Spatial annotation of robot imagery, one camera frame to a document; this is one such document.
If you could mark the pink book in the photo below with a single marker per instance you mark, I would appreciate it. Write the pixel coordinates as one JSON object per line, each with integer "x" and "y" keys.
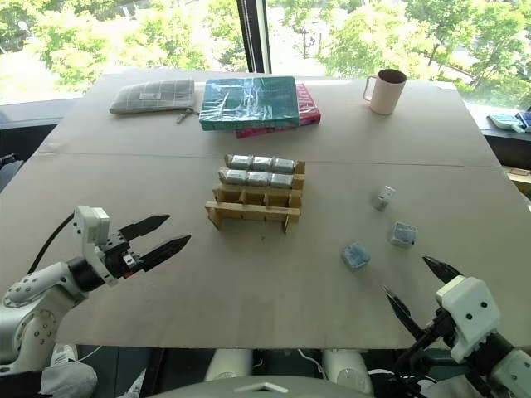
{"x": 309, "y": 108}

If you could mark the white rounded robot leg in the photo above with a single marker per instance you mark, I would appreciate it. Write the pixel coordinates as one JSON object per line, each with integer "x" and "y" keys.
{"x": 346, "y": 369}
{"x": 228, "y": 365}

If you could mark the pale pink mug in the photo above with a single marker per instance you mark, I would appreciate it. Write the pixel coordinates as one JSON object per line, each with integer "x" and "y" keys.
{"x": 386, "y": 95}

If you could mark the teal shrink-wrapped book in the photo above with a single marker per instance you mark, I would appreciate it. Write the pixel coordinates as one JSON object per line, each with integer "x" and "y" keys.
{"x": 249, "y": 101}

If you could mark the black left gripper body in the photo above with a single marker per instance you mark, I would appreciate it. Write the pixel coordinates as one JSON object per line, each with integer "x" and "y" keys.
{"x": 116, "y": 257}

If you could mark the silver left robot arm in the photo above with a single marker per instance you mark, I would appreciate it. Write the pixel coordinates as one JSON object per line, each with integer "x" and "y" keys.
{"x": 29, "y": 290}

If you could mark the grey robot torso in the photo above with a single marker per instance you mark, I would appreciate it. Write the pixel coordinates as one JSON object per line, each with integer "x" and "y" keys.
{"x": 257, "y": 387}

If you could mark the wooden compartment rack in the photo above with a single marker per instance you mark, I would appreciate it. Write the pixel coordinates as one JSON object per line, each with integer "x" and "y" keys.
{"x": 249, "y": 209}

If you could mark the grey cloth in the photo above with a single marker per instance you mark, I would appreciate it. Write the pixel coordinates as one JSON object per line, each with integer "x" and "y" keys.
{"x": 68, "y": 379}

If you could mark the blue and white box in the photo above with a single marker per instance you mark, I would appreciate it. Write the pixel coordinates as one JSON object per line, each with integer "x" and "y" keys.
{"x": 526, "y": 120}

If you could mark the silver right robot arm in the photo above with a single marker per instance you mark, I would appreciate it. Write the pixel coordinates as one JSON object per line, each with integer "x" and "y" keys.
{"x": 514, "y": 373}

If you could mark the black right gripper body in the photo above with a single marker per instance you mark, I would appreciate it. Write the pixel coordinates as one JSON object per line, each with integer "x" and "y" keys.
{"x": 440, "y": 327}

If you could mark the grey checked zipper pouch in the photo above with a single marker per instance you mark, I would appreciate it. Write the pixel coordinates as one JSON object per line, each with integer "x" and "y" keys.
{"x": 151, "y": 96}

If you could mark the white sneaker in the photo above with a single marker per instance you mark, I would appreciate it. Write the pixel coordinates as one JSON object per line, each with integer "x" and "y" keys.
{"x": 64, "y": 354}

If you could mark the black window frame post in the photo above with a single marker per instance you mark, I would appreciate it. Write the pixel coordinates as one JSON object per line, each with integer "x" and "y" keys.
{"x": 255, "y": 35}

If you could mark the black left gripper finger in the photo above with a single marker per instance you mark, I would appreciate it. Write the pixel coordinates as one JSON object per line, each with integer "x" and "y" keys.
{"x": 143, "y": 224}
{"x": 166, "y": 250}

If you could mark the items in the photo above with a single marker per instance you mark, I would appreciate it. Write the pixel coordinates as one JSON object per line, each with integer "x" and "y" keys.
{"x": 504, "y": 121}

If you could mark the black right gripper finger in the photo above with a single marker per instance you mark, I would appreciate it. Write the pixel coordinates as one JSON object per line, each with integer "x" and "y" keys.
{"x": 441, "y": 273}
{"x": 404, "y": 313}

